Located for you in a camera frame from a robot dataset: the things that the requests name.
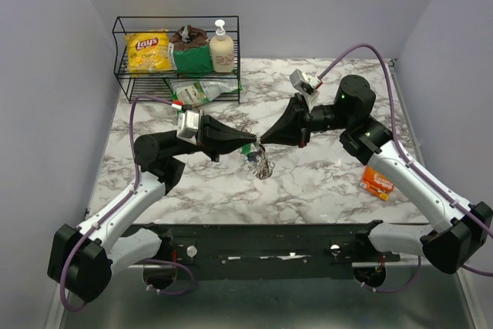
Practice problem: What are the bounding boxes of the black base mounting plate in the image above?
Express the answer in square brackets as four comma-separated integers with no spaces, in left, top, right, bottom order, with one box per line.
[124,221,411,280]

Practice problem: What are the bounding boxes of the purple cable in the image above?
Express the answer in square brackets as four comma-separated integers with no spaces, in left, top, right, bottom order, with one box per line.
[60,96,193,313]
[317,43,493,294]

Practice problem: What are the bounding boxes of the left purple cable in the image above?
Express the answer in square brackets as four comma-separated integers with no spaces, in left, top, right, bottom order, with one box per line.
[60,96,193,313]

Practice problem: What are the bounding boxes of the black wire shelf rack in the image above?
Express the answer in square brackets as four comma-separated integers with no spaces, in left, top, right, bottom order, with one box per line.
[112,15,242,102]

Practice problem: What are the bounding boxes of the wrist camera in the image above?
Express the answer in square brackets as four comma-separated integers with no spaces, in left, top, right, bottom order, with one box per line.
[290,69,320,96]
[176,109,203,144]

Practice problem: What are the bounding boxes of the green brown snack bag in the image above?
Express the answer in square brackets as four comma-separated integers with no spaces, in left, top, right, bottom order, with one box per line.
[168,25,213,76]

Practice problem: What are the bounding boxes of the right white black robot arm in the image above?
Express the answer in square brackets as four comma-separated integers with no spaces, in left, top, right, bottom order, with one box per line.
[260,70,492,274]

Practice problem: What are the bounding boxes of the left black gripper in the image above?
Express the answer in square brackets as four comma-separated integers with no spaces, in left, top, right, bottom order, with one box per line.
[173,109,257,163]

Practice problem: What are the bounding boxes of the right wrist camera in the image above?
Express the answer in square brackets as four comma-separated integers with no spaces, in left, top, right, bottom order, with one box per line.
[290,69,320,96]

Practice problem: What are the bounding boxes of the green white snack bag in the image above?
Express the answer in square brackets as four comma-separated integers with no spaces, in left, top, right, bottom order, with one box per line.
[163,78,243,108]

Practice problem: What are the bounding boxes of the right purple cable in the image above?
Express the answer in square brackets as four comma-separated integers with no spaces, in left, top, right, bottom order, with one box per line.
[317,43,493,294]

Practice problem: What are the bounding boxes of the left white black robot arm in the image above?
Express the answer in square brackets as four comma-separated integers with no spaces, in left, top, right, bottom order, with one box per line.
[47,110,257,312]

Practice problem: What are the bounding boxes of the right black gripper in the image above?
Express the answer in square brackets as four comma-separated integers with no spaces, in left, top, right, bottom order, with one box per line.
[260,92,351,148]

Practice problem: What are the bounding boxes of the green key tag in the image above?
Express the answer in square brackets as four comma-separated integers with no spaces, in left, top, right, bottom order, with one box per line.
[240,143,257,156]

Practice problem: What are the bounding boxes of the orange packet near arm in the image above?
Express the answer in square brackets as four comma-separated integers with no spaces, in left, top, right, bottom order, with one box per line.
[361,166,394,201]

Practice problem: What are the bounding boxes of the aluminium rail frame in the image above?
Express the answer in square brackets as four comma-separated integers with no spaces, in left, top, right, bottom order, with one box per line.
[44,58,478,329]

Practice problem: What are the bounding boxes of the cream soap pump bottle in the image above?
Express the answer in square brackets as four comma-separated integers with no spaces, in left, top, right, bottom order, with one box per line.
[210,19,235,73]

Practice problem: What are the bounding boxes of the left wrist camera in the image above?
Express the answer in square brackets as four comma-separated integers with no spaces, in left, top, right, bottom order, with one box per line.
[176,109,203,144]

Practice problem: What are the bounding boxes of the yellow Lays chips bag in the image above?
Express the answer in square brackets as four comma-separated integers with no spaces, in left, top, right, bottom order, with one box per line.
[123,29,173,77]

